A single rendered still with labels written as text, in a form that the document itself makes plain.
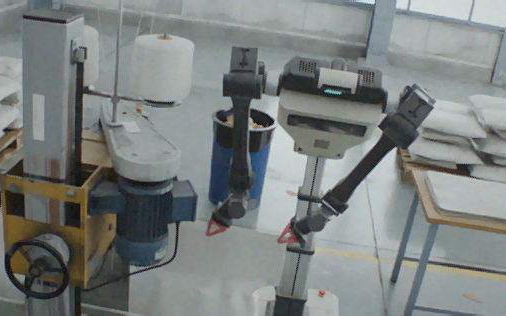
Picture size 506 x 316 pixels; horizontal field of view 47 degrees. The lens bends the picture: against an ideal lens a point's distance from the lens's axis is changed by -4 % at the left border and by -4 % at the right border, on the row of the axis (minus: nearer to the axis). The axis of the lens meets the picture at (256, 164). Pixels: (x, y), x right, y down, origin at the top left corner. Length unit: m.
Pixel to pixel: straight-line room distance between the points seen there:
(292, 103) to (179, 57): 0.71
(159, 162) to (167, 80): 0.23
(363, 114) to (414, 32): 7.84
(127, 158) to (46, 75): 0.29
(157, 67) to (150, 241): 0.47
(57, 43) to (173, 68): 0.33
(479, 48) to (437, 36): 0.73
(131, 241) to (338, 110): 0.95
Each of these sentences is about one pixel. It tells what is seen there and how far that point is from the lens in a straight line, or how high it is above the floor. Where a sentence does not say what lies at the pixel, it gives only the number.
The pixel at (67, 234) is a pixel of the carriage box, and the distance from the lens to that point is 1.67.
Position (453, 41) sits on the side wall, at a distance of 10.20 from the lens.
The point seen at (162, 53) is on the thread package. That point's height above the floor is 1.66.
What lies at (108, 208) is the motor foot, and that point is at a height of 1.25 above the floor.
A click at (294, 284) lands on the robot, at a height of 0.50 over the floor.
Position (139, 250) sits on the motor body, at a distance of 1.69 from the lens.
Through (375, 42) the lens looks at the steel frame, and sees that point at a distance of 9.55.
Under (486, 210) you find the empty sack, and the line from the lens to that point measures 3.31.
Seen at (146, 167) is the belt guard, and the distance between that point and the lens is 1.55.
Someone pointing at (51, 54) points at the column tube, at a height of 1.67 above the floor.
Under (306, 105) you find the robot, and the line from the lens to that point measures 2.23.
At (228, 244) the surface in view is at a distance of 2.08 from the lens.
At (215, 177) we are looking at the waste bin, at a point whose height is 0.22.
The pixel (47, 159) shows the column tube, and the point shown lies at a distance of 1.60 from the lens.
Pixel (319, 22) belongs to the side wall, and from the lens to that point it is 9.91.
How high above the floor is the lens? 2.05
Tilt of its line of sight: 23 degrees down
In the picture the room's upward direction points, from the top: 8 degrees clockwise
